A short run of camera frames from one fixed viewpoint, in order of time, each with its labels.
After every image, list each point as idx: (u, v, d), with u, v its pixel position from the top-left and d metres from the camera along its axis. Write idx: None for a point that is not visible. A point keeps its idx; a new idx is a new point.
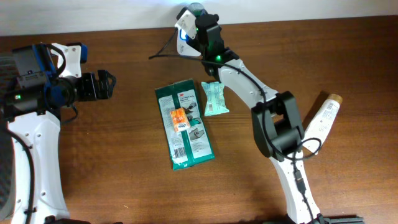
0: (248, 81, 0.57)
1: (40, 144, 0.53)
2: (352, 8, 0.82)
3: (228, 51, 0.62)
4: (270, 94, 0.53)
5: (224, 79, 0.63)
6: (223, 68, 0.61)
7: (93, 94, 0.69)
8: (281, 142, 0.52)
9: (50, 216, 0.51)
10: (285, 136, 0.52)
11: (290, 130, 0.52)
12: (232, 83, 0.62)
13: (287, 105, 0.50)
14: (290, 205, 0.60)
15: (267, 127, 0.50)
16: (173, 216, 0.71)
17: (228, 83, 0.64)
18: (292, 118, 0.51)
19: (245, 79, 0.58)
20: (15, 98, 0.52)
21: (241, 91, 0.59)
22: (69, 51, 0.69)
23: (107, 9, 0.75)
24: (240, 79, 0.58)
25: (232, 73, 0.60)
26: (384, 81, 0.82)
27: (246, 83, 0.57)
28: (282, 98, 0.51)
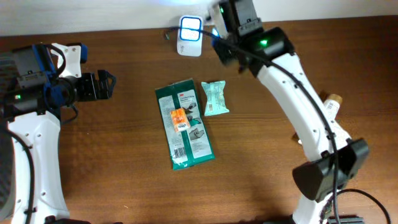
0: (308, 103, 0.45)
1: (40, 144, 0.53)
2: (352, 8, 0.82)
3: (275, 35, 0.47)
4: (340, 140, 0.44)
5: (265, 80, 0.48)
6: (272, 67, 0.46)
7: (93, 94, 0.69)
8: (334, 191, 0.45)
9: (50, 216, 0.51)
10: (339, 186, 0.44)
11: (347, 180, 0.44)
12: (280, 94, 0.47)
13: (357, 162, 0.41)
14: (298, 221, 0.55)
15: (327, 184, 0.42)
16: (173, 216, 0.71)
17: (270, 88, 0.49)
18: (354, 172, 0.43)
19: (302, 98, 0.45)
20: (15, 98, 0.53)
21: (293, 113, 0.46)
22: (69, 51, 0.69)
23: (107, 10, 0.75)
24: (297, 95, 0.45)
25: (285, 83, 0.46)
26: (384, 81, 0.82)
27: (309, 111, 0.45)
28: (356, 149, 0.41)
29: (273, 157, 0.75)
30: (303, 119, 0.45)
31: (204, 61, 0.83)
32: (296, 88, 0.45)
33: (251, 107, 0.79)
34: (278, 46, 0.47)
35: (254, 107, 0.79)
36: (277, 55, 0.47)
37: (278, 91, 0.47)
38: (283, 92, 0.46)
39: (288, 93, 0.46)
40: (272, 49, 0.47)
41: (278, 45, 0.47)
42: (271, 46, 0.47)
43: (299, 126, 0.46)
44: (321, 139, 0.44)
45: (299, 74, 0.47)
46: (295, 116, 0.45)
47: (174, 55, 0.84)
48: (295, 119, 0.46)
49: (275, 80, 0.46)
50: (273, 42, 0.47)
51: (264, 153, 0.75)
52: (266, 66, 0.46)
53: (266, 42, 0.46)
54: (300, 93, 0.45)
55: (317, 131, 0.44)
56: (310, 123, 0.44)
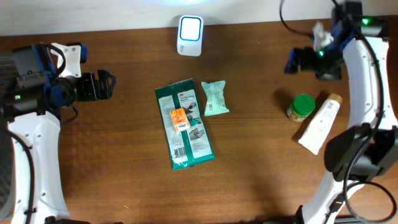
0: (375, 80, 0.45)
1: (40, 144, 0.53)
2: None
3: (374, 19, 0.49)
4: (387, 121, 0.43)
5: (348, 56, 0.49)
6: (360, 42, 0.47)
7: (93, 94, 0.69)
8: (354, 169, 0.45)
9: (50, 216, 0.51)
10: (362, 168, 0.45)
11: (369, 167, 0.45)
12: (355, 67, 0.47)
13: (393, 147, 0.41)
14: (313, 203, 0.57)
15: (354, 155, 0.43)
16: (173, 216, 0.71)
17: (348, 61, 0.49)
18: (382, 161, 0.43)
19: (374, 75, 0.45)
20: (15, 98, 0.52)
21: (358, 87, 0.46)
22: (69, 51, 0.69)
23: (106, 9, 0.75)
24: (369, 71, 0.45)
25: (364, 58, 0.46)
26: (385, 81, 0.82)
27: (372, 86, 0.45)
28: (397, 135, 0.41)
29: (273, 157, 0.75)
30: (362, 93, 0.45)
31: (204, 61, 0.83)
32: (372, 65, 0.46)
33: (251, 107, 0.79)
34: (374, 32, 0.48)
35: (255, 106, 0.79)
36: (369, 38, 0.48)
37: (354, 65, 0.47)
38: (358, 68, 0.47)
39: (362, 66, 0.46)
40: (368, 33, 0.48)
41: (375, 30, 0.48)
42: (364, 31, 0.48)
43: (357, 98, 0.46)
44: (371, 112, 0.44)
45: (380, 58, 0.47)
46: (359, 88, 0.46)
47: (174, 55, 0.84)
48: (359, 92, 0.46)
49: (356, 53, 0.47)
50: (374, 24, 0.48)
51: (264, 153, 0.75)
52: (355, 42, 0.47)
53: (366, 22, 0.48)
54: (373, 71, 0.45)
55: (371, 105, 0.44)
56: (368, 96, 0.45)
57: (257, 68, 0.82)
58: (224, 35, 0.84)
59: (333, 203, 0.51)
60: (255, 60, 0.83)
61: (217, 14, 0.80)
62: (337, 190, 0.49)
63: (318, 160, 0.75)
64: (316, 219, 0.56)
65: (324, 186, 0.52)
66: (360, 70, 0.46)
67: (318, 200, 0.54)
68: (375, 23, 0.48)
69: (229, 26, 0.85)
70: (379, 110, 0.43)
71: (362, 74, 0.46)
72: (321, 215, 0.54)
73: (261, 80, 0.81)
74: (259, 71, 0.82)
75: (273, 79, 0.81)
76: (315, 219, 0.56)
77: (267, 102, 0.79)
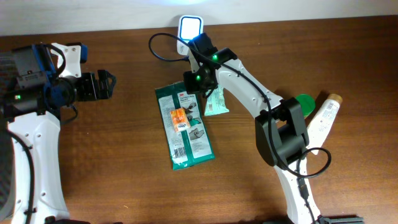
0: (249, 86, 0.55)
1: (40, 144, 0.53)
2: (352, 8, 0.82)
3: (222, 51, 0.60)
4: (274, 101, 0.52)
5: (222, 81, 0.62)
6: (221, 68, 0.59)
7: (93, 94, 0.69)
8: (287, 151, 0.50)
9: (50, 216, 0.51)
10: (290, 144, 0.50)
11: (293, 138, 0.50)
12: (230, 84, 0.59)
13: (293, 114, 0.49)
14: (291, 208, 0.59)
15: (274, 139, 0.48)
16: (174, 216, 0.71)
17: (225, 83, 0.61)
18: (297, 126, 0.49)
19: (244, 82, 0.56)
20: (15, 98, 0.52)
21: (240, 94, 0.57)
22: (69, 51, 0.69)
23: (106, 9, 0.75)
24: (240, 81, 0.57)
25: (231, 76, 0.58)
26: (384, 82, 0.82)
27: (249, 89, 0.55)
28: (288, 104, 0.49)
29: None
30: (249, 96, 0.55)
31: None
32: (239, 76, 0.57)
33: None
34: (227, 58, 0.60)
35: None
36: (227, 62, 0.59)
37: (231, 83, 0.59)
38: (232, 84, 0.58)
39: (234, 81, 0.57)
40: (229, 62, 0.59)
41: (232, 61, 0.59)
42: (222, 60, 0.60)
43: (247, 102, 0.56)
44: (261, 104, 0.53)
45: (241, 70, 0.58)
46: (242, 96, 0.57)
47: (174, 55, 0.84)
48: (244, 99, 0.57)
49: (224, 76, 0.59)
50: (222, 56, 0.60)
51: None
52: (217, 70, 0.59)
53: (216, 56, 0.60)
54: (241, 79, 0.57)
55: (256, 99, 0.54)
56: (250, 94, 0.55)
57: (256, 68, 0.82)
58: (225, 35, 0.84)
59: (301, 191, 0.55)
60: (254, 60, 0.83)
61: (217, 14, 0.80)
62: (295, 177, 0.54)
63: (317, 160, 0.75)
64: (305, 216, 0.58)
65: (284, 183, 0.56)
66: (235, 86, 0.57)
67: (291, 201, 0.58)
68: (221, 52, 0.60)
69: (229, 26, 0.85)
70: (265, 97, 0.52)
71: (238, 85, 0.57)
72: (303, 208, 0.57)
73: (261, 80, 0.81)
74: (259, 71, 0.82)
75: (273, 79, 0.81)
76: (303, 218, 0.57)
77: None
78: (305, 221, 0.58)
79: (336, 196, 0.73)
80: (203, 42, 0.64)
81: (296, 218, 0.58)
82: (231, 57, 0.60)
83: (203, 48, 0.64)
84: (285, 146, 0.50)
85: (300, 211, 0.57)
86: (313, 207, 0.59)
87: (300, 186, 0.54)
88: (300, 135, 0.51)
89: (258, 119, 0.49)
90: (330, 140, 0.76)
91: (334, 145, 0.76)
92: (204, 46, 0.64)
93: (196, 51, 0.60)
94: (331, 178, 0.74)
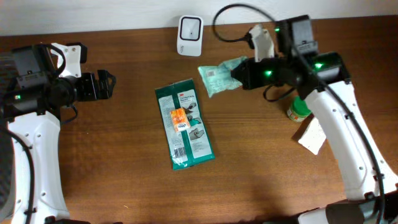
0: (361, 143, 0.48)
1: (40, 144, 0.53)
2: (354, 8, 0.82)
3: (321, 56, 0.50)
4: (387, 178, 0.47)
5: (313, 104, 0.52)
6: (324, 94, 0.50)
7: (93, 94, 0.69)
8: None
9: (50, 216, 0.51)
10: None
11: None
12: (329, 124, 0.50)
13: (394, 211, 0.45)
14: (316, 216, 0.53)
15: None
16: (173, 216, 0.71)
17: (320, 117, 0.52)
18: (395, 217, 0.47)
19: (355, 133, 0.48)
20: (15, 98, 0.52)
21: (341, 149, 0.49)
22: (69, 51, 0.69)
23: (106, 9, 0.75)
24: (346, 125, 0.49)
25: (338, 116, 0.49)
26: (384, 82, 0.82)
27: (355, 140, 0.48)
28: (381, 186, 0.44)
29: (273, 157, 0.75)
30: (354, 161, 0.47)
31: (204, 60, 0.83)
32: (347, 119, 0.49)
33: (252, 107, 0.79)
34: (333, 67, 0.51)
35: (254, 107, 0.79)
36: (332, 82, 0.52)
37: (330, 120, 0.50)
38: (336, 126, 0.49)
39: (339, 123, 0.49)
40: (326, 73, 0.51)
41: (333, 71, 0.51)
42: (327, 68, 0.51)
43: (346, 167, 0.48)
44: (368, 177, 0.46)
45: (352, 106, 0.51)
46: (342, 145, 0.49)
47: (174, 55, 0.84)
48: (339, 148, 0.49)
49: (325, 108, 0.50)
50: (329, 66, 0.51)
51: (264, 153, 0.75)
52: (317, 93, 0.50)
53: (320, 66, 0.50)
54: (351, 126, 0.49)
55: (365, 168, 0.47)
56: (359, 159, 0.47)
57: None
58: (225, 35, 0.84)
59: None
60: None
61: (217, 14, 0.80)
62: None
63: (317, 160, 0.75)
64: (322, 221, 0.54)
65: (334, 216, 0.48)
66: (340, 131, 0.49)
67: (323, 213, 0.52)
68: (325, 60, 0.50)
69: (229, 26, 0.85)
70: (379, 175, 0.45)
71: (344, 135, 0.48)
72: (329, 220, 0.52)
73: None
74: None
75: None
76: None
77: (267, 103, 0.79)
78: None
79: (336, 195, 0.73)
80: (299, 28, 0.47)
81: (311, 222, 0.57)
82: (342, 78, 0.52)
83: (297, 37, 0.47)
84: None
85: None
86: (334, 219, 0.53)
87: None
88: None
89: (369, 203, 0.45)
90: None
91: None
92: (303, 33, 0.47)
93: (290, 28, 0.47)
94: (331, 178, 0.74)
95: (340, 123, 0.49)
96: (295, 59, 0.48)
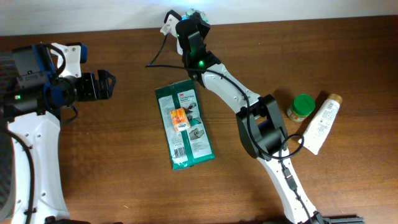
0: (232, 86, 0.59)
1: (40, 144, 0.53)
2: (353, 8, 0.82)
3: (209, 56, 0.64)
4: (253, 98, 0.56)
5: (208, 84, 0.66)
6: (206, 73, 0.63)
7: (93, 94, 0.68)
8: (266, 143, 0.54)
9: (50, 216, 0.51)
10: (272, 138, 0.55)
11: (274, 132, 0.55)
12: (214, 86, 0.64)
13: (270, 109, 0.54)
14: (285, 205, 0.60)
15: (254, 130, 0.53)
16: (174, 216, 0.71)
17: (211, 87, 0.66)
18: (274, 119, 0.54)
19: (226, 83, 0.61)
20: (15, 98, 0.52)
21: (225, 96, 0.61)
22: (69, 51, 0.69)
23: (106, 9, 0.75)
24: (222, 83, 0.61)
25: (214, 79, 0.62)
26: (384, 82, 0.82)
27: (231, 90, 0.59)
28: (263, 101, 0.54)
29: None
30: (231, 96, 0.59)
31: None
32: (222, 78, 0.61)
33: None
34: (211, 63, 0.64)
35: None
36: (212, 67, 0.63)
37: (214, 86, 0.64)
38: (216, 85, 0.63)
39: (219, 83, 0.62)
40: (208, 66, 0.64)
41: (210, 64, 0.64)
42: (208, 66, 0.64)
43: (231, 104, 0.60)
44: (242, 101, 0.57)
45: (225, 72, 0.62)
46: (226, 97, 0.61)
47: (174, 55, 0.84)
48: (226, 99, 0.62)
49: (209, 79, 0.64)
50: (208, 60, 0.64)
51: None
52: (203, 74, 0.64)
53: (203, 62, 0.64)
54: (224, 81, 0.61)
55: (237, 96, 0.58)
56: (234, 93, 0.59)
57: (257, 68, 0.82)
58: (224, 35, 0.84)
59: (290, 181, 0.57)
60: (254, 60, 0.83)
61: (217, 14, 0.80)
62: (280, 174, 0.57)
63: (317, 160, 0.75)
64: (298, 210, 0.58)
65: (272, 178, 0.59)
66: (217, 86, 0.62)
67: (279, 187, 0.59)
68: (207, 58, 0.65)
69: (228, 26, 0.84)
70: (244, 95, 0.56)
71: (219, 85, 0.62)
72: (291, 192, 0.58)
73: (261, 81, 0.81)
74: (258, 71, 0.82)
75: (272, 80, 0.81)
76: (293, 208, 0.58)
77: None
78: (301, 217, 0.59)
79: (336, 196, 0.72)
80: (196, 38, 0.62)
81: (292, 215, 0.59)
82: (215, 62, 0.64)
83: (191, 43, 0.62)
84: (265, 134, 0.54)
85: (293, 206, 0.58)
86: (306, 201, 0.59)
87: (286, 177, 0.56)
88: (278, 129, 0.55)
89: (239, 116, 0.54)
90: (329, 140, 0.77)
91: (334, 145, 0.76)
92: (195, 43, 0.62)
93: (183, 33, 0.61)
94: (331, 178, 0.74)
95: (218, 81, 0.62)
96: (189, 57, 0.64)
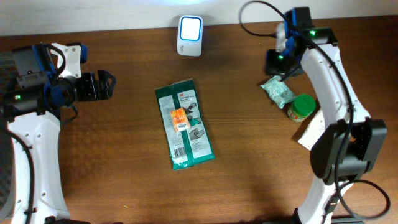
0: (339, 83, 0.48)
1: (40, 144, 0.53)
2: (353, 8, 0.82)
3: (324, 30, 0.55)
4: (358, 114, 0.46)
5: (306, 65, 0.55)
6: (314, 50, 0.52)
7: (93, 94, 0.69)
8: (342, 169, 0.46)
9: (50, 216, 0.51)
10: (351, 166, 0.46)
11: (359, 162, 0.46)
12: (314, 71, 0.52)
13: (373, 137, 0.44)
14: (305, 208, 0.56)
15: (341, 153, 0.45)
16: (173, 216, 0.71)
17: (308, 69, 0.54)
18: (369, 152, 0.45)
19: (334, 75, 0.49)
20: (15, 98, 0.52)
21: (324, 89, 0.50)
22: (69, 51, 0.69)
23: (106, 9, 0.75)
24: (329, 73, 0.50)
25: (321, 63, 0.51)
26: (383, 82, 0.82)
27: (336, 87, 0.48)
28: (372, 124, 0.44)
29: (273, 157, 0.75)
30: (331, 94, 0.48)
31: (204, 60, 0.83)
32: (331, 68, 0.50)
33: (252, 107, 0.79)
34: (324, 40, 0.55)
35: (254, 107, 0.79)
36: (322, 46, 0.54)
37: (315, 69, 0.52)
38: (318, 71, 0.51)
39: (324, 70, 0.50)
40: (318, 41, 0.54)
41: (323, 39, 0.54)
42: (318, 38, 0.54)
43: (326, 101, 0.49)
44: (342, 109, 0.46)
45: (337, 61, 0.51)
46: (324, 90, 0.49)
47: (174, 55, 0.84)
48: (322, 91, 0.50)
49: (313, 60, 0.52)
50: (322, 35, 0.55)
51: (264, 153, 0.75)
52: (309, 50, 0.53)
53: (314, 33, 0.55)
54: (331, 71, 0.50)
55: (340, 101, 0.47)
56: (336, 94, 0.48)
57: (257, 67, 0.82)
58: (224, 35, 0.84)
59: (327, 205, 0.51)
60: (254, 60, 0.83)
61: (217, 14, 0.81)
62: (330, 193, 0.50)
63: None
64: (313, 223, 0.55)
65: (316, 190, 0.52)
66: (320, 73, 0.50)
67: (313, 200, 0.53)
68: (321, 32, 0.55)
69: (228, 26, 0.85)
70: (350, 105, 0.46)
71: (323, 74, 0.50)
72: (319, 214, 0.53)
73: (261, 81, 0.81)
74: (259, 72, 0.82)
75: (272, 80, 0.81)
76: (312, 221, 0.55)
77: (267, 102, 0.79)
78: None
79: None
80: (305, 14, 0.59)
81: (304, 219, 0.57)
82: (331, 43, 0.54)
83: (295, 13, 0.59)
84: (347, 163, 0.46)
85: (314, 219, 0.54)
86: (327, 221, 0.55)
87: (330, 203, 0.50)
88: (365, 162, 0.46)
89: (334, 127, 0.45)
90: None
91: None
92: (303, 18, 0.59)
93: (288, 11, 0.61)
94: None
95: (326, 66, 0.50)
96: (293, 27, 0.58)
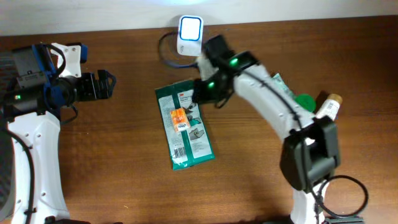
0: (278, 99, 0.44)
1: (40, 144, 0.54)
2: (353, 8, 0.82)
3: (242, 53, 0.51)
4: (306, 119, 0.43)
5: (241, 90, 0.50)
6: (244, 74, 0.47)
7: (93, 94, 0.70)
8: (313, 174, 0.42)
9: (50, 216, 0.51)
10: (319, 168, 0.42)
11: (326, 160, 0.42)
12: (249, 94, 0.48)
13: (326, 134, 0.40)
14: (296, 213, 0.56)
15: (306, 162, 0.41)
16: (173, 216, 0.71)
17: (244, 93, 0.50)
18: (331, 145, 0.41)
19: (270, 94, 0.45)
20: (15, 98, 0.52)
21: (267, 111, 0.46)
22: (69, 51, 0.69)
23: (107, 9, 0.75)
24: (263, 92, 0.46)
25: (253, 85, 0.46)
26: (383, 82, 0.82)
27: (275, 104, 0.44)
28: (321, 123, 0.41)
29: (273, 157, 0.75)
30: (273, 114, 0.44)
31: None
32: (263, 86, 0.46)
33: (251, 107, 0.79)
34: (247, 63, 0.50)
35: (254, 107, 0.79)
36: (249, 68, 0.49)
37: (251, 94, 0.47)
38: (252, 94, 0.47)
39: (255, 91, 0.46)
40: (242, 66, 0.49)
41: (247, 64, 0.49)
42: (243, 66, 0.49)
43: (272, 119, 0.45)
44: (289, 122, 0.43)
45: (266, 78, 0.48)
46: (268, 112, 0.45)
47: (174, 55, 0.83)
48: (265, 111, 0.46)
49: (244, 84, 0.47)
50: (242, 61, 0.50)
51: (264, 153, 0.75)
52: (237, 77, 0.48)
53: (236, 61, 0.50)
54: (265, 90, 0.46)
55: (283, 115, 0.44)
56: (278, 110, 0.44)
57: None
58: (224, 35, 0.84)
59: (315, 208, 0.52)
60: None
61: (217, 14, 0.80)
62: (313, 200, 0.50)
63: None
64: None
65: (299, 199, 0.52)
66: (254, 94, 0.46)
67: (301, 208, 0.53)
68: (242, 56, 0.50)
69: (228, 25, 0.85)
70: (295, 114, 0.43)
71: (257, 95, 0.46)
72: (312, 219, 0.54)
73: None
74: None
75: None
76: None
77: None
78: None
79: (336, 195, 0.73)
80: (221, 43, 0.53)
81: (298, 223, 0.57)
82: (252, 63, 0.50)
83: (216, 43, 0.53)
84: (316, 168, 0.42)
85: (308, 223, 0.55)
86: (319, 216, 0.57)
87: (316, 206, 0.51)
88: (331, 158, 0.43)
89: (288, 140, 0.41)
90: None
91: None
92: (218, 47, 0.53)
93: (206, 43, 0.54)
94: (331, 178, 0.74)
95: (259, 86, 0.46)
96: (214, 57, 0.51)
